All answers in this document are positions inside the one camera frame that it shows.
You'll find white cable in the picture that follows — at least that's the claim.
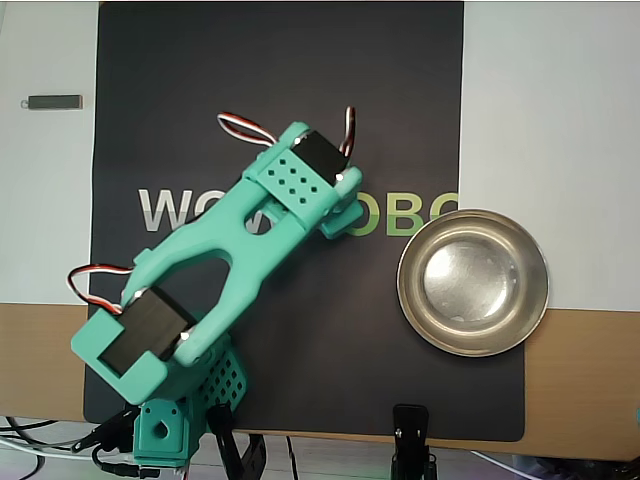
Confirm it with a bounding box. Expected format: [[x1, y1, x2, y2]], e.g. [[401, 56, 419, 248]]
[[0, 434, 59, 459], [472, 449, 534, 480]]

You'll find red white black servo wire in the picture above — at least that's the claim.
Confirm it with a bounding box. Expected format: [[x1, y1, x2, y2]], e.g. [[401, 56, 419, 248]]
[[67, 264, 135, 316], [339, 106, 359, 157], [217, 112, 281, 150]]

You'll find white paper sheet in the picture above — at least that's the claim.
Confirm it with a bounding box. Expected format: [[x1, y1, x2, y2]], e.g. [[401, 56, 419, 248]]
[[0, 2, 100, 306], [457, 2, 640, 314]]

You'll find metal bowl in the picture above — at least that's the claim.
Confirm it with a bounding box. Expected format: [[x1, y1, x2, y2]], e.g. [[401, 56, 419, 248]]
[[396, 207, 550, 359]]

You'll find black mat with WOWROBO print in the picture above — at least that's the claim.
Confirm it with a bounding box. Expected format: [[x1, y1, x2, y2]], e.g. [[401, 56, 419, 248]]
[[82, 1, 526, 444]]

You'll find teal robot base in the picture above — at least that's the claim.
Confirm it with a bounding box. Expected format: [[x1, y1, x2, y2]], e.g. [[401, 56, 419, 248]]
[[132, 344, 249, 471]]

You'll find teal gripper black servo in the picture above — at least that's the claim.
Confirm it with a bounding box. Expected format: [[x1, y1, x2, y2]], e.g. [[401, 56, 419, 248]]
[[321, 201, 365, 240]]

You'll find black clamp right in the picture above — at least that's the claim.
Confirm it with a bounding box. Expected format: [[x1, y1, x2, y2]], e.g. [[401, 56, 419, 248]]
[[391, 403, 437, 480]]

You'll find black power plug cable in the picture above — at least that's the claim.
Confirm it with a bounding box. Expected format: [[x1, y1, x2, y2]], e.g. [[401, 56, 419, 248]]
[[89, 442, 161, 479]]

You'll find black table clamp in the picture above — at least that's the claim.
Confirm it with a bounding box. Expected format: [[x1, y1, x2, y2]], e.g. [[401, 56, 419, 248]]
[[207, 404, 271, 480], [72, 407, 137, 454]]

